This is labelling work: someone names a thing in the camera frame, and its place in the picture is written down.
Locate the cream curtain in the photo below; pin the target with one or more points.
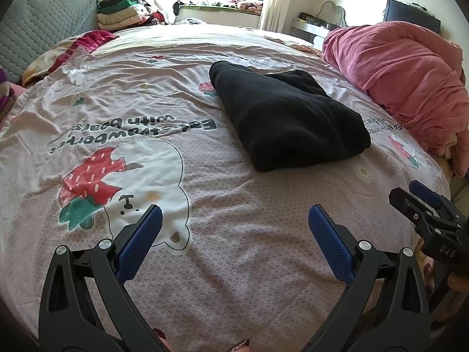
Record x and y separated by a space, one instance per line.
274 0

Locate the white desk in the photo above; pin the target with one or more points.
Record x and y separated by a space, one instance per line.
311 29

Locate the black sweater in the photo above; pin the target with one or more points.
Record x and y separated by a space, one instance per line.
289 124

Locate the red floral cloth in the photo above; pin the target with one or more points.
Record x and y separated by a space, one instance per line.
84 42

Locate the person's right hand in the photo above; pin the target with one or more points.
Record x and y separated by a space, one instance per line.
460 282

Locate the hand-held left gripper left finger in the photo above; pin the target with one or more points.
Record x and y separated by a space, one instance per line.
141 238

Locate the grey quilted headboard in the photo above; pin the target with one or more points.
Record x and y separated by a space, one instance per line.
40 29

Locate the pink duvet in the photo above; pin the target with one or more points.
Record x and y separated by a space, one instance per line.
399 69

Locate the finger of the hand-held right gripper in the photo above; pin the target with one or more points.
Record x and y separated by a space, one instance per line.
405 201
425 192

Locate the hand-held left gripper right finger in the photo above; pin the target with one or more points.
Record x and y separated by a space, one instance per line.
331 240

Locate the black monitor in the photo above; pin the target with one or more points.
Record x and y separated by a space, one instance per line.
410 14

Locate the stack of folded clothes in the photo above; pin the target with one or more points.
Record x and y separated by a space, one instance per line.
121 13

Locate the person's left hand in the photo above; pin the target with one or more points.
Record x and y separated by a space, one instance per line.
238 346

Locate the clothes on window sill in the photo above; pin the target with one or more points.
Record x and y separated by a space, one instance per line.
227 5

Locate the white heart-shaped mirror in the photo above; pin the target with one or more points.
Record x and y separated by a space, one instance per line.
331 11

